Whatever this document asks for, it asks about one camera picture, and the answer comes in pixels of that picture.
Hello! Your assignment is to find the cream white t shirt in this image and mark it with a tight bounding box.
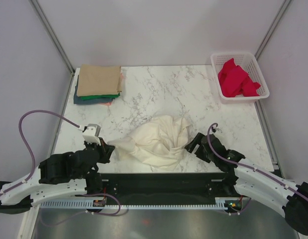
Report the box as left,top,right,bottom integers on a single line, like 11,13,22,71
109,115,191,171

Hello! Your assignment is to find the white plastic laundry basket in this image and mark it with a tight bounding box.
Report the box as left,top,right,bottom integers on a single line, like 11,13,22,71
210,51,270,104

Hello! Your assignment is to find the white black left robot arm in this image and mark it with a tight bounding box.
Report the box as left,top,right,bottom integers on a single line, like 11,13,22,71
0,140,115,215

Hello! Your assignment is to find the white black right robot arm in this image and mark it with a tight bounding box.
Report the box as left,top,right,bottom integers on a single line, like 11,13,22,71
185,133,308,236

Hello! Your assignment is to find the folded salmon pink t shirt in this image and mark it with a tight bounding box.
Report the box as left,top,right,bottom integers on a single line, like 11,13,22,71
100,73,124,106

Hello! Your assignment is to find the folded green t shirt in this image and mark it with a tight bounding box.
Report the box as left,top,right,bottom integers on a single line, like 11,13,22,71
80,93,120,101

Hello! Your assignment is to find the folded blue grey t shirt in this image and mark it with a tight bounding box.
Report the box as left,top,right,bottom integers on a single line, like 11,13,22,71
73,80,112,105

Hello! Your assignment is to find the folded tan t shirt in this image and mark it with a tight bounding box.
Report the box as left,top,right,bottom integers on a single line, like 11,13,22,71
77,64,122,97

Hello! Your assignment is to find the red t shirt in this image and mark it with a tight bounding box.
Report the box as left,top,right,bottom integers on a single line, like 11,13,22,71
218,58,261,98

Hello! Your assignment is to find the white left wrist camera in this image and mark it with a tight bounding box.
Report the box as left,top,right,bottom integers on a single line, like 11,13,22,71
79,124,101,145

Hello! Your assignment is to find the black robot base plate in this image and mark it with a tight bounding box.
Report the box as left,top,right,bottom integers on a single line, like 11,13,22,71
87,173,243,204

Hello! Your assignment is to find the white slotted cable duct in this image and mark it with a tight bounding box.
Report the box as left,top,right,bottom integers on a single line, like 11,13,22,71
40,198,227,210

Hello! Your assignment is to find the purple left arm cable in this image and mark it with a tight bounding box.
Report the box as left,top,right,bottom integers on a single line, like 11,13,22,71
0,110,81,202

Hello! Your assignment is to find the right aluminium frame post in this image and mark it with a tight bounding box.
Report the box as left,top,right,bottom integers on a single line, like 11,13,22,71
255,0,293,60

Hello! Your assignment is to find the aluminium frame post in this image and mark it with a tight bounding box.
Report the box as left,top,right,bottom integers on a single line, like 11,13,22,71
255,0,293,60
29,0,75,75

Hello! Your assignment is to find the left aluminium frame post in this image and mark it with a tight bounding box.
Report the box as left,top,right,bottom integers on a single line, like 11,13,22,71
29,0,75,75

